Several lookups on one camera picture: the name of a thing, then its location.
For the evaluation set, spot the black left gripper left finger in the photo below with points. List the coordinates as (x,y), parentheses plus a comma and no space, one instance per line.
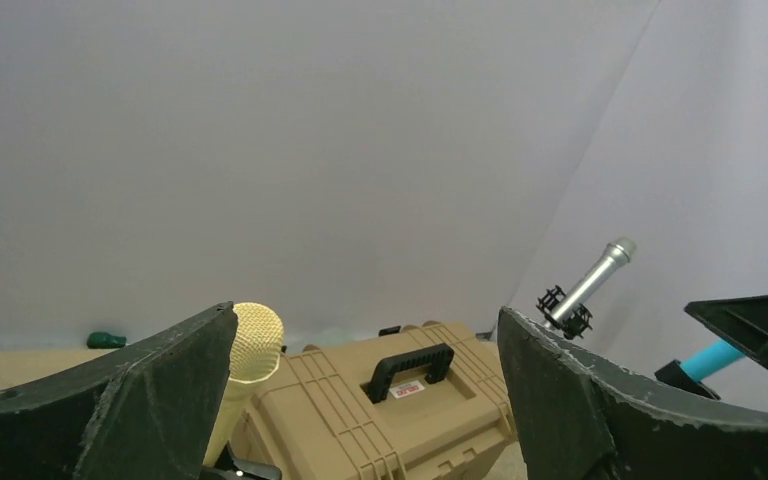
(144,411)

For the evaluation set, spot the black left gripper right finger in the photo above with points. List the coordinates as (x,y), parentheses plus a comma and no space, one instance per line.
(581,416)

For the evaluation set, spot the blue microphone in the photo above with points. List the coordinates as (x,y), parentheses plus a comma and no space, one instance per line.
(710,360)

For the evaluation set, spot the black stand for cream microphone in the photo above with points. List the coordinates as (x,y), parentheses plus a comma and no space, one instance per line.
(228,466)

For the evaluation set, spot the black clip stand for blue microphone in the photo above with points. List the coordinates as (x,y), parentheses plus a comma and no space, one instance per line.
(673,375)

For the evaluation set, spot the cream yellow microphone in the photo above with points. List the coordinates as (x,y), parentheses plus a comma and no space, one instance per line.
(254,357)

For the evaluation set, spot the silver microphone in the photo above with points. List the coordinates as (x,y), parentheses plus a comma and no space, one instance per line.
(617,254)

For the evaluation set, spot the tan plastic tool case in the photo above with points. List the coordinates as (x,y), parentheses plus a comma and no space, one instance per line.
(313,418)

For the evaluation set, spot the black shock mount round-base stand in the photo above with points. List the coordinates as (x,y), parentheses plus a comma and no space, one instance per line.
(565,312)

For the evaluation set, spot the green screwdriver handle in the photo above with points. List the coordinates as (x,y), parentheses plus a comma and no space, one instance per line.
(105,340)

